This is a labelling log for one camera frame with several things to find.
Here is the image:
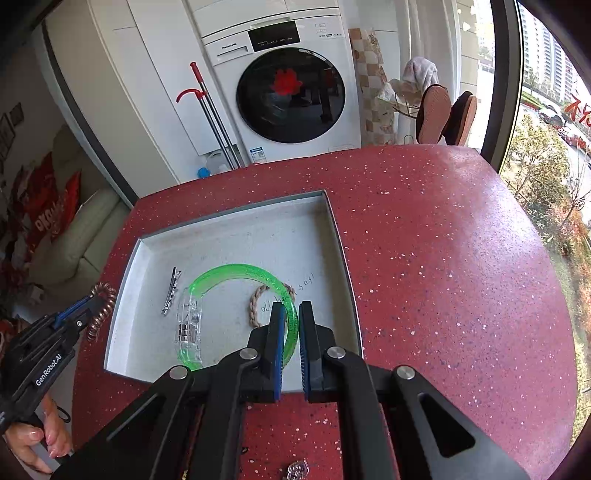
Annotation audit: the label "white washing machine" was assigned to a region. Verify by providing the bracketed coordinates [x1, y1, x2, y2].
[191, 11, 363, 164]

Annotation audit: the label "person's left hand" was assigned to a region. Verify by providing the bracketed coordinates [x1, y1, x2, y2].
[0, 398, 73, 476]

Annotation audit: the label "red cushion white letters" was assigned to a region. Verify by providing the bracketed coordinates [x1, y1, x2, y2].
[24, 154, 70, 252]

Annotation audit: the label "white jug blue cap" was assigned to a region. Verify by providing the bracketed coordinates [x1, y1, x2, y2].
[198, 150, 232, 179]

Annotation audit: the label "brown slipper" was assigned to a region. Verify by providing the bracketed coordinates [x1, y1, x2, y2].
[416, 84, 451, 145]
[443, 91, 478, 146]

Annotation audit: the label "beige patterned cloth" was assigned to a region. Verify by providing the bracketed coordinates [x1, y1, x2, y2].
[376, 78, 419, 112]

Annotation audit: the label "brown spiral hair tie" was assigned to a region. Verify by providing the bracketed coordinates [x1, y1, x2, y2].
[85, 282, 118, 342]

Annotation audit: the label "large dark picture frame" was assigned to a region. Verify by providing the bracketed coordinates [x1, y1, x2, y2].
[0, 113, 17, 160]

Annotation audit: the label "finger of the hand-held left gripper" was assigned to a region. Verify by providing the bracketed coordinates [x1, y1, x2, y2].
[53, 294, 110, 328]
[68, 309, 106, 339]

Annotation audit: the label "red handled mop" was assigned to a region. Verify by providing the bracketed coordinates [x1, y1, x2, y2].
[175, 61, 243, 169]

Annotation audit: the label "green translucent bangle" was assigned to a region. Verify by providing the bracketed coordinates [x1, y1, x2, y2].
[174, 263, 301, 372]

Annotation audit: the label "white tall cabinet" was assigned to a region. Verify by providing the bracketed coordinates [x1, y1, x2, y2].
[44, 0, 241, 204]

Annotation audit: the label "grey shallow tray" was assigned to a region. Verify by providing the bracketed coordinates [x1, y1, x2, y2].
[104, 189, 363, 395]

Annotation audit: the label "dark window frame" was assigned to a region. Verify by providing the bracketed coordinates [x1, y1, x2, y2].
[480, 0, 525, 174]

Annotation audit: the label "cream leather sofa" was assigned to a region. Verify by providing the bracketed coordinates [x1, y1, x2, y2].
[28, 124, 132, 284]

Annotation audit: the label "silver metal hair clip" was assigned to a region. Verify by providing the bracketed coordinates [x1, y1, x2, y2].
[161, 267, 182, 316]

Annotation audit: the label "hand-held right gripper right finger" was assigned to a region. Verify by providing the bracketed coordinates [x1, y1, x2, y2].
[298, 301, 532, 480]

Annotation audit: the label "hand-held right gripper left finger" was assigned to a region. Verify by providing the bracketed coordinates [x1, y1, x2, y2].
[48, 302, 289, 480]

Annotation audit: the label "checkered beige panel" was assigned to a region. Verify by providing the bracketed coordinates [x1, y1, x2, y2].
[348, 28, 398, 146]

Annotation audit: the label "beige rope bracelet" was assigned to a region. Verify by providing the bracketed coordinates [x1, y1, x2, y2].
[247, 282, 297, 329]

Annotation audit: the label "white pink towel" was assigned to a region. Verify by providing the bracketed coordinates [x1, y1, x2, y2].
[402, 56, 439, 97]

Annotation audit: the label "grey door frame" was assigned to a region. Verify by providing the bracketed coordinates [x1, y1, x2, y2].
[44, 21, 139, 208]

